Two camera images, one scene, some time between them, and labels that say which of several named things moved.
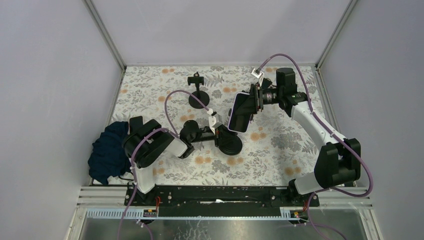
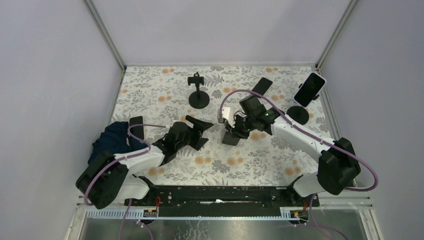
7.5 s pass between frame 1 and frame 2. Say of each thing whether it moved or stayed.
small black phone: stayed
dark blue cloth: stayed
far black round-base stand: stayed
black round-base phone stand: moved
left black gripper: moved
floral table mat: stayed
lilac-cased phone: moved
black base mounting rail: stayed
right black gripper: moved
